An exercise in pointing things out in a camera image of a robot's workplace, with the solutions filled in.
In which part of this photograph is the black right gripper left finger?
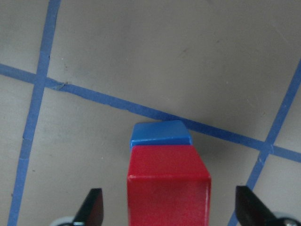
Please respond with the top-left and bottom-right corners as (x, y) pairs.
(71, 188), (104, 226)

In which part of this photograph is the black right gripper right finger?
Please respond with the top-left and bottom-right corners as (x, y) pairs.
(235, 186), (282, 226)

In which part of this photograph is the red wooden block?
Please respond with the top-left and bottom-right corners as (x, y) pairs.
(127, 145), (211, 226)

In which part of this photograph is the blue wooden block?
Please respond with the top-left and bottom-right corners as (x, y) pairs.
(129, 120), (193, 150)

